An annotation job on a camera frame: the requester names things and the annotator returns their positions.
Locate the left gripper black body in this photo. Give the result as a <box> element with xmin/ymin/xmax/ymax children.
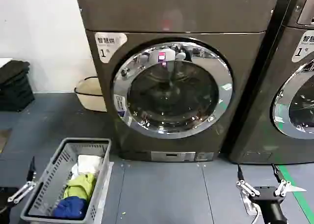
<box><xmin>0</xmin><ymin>187</ymin><xmax>19</xmax><ymax>224</ymax></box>

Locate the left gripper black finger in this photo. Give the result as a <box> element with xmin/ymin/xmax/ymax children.
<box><xmin>7</xmin><ymin>156</ymin><xmax>37</xmax><ymax>204</ymax></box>

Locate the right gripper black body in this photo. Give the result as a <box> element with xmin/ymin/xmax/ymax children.
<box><xmin>250</xmin><ymin>186</ymin><xmax>288</xmax><ymax>224</ymax></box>

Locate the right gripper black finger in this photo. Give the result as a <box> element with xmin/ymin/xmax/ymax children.
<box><xmin>271</xmin><ymin>164</ymin><xmax>291</xmax><ymax>197</ymax></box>
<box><xmin>236</xmin><ymin>164</ymin><xmax>261</xmax><ymax>197</ymax></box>

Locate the white triangular floor marker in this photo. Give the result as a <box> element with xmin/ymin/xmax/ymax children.
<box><xmin>285</xmin><ymin>182</ymin><xmax>307</xmax><ymax>193</ymax></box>

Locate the silver floor socket plate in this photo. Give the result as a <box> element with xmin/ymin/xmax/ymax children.
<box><xmin>239</xmin><ymin>191</ymin><xmax>261</xmax><ymax>215</ymax></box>

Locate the grey plastic laundry basket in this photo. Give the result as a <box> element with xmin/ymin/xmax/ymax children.
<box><xmin>20</xmin><ymin>138</ymin><xmax>112</xmax><ymax>222</ymax></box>

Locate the green garment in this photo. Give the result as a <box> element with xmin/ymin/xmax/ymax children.
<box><xmin>63</xmin><ymin>173</ymin><xmax>97</xmax><ymax>201</ymax></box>

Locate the blue garment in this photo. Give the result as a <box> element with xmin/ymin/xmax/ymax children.
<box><xmin>52</xmin><ymin>196</ymin><xmax>88</xmax><ymax>220</ymax></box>

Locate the white cloth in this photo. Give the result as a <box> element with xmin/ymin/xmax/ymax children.
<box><xmin>71</xmin><ymin>154</ymin><xmax>104</xmax><ymax>179</ymax></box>

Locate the silver dryer bottom panel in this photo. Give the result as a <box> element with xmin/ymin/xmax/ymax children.
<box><xmin>151</xmin><ymin>151</ymin><xmax>197</xmax><ymax>162</ymax></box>

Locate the round chrome glass dryer door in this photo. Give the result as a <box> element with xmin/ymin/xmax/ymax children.
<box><xmin>269</xmin><ymin>59</ymin><xmax>314</xmax><ymax>141</ymax></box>
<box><xmin>110</xmin><ymin>37</ymin><xmax>234</xmax><ymax>139</ymax></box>

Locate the stack of black cloths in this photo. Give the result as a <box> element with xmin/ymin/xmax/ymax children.
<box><xmin>0</xmin><ymin>61</ymin><xmax>35</xmax><ymax>112</ymax></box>

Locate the beige bucket with black rim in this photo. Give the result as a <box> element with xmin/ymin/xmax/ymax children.
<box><xmin>75</xmin><ymin>76</ymin><xmax>107</xmax><ymax>112</ymax></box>

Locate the grey front-load dryer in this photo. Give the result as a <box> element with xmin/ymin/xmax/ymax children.
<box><xmin>229</xmin><ymin>0</ymin><xmax>314</xmax><ymax>166</ymax></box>
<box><xmin>75</xmin><ymin>0</ymin><xmax>292</xmax><ymax>163</ymax></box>

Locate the silver number label sticker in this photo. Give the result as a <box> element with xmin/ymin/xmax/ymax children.
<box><xmin>94</xmin><ymin>31</ymin><xmax>128</xmax><ymax>64</ymax></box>
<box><xmin>291</xmin><ymin>29</ymin><xmax>314</xmax><ymax>63</ymax></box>

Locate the white cable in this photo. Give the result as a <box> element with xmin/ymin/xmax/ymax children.
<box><xmin>252</xmin><ymin>203</ymin><xmax>262</xmax><ymax>224</ymax></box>

